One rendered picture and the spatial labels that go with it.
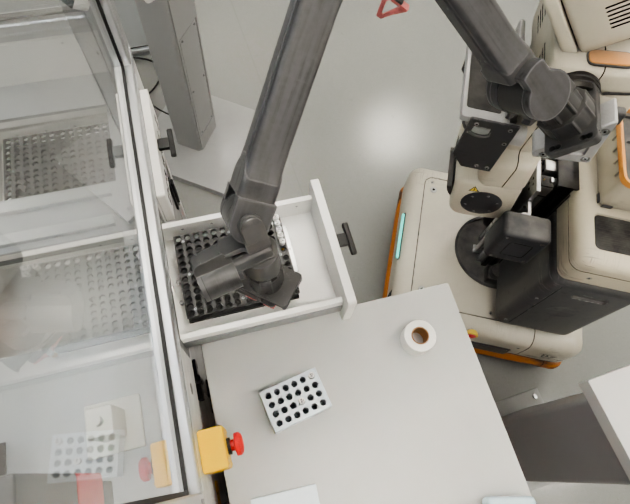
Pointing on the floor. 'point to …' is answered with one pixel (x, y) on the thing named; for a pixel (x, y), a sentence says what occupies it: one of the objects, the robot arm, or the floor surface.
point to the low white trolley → (366, 409)
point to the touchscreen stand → (192, 99)
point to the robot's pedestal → (586, 432)
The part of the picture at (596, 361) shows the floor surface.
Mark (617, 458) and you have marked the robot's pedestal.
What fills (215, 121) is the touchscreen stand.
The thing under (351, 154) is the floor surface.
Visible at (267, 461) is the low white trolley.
